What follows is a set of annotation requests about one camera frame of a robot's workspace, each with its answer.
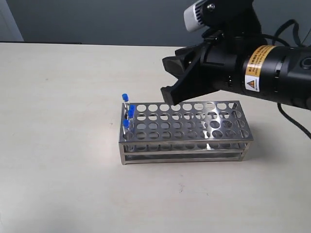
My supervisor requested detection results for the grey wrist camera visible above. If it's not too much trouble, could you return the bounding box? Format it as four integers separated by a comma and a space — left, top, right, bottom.
184, 0, 262, 44

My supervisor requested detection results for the stainless steel test tube rack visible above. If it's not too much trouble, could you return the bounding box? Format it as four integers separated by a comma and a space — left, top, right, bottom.
119, 100, 254, 165

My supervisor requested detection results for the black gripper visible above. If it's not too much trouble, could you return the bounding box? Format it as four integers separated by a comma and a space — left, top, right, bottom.
200, 38, 311, 109

